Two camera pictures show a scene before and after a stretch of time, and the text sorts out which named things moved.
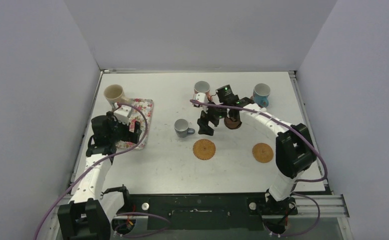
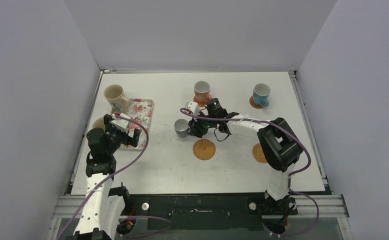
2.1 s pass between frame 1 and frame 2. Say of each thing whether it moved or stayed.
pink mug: stayed
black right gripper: moved
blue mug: stayed
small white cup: stayed
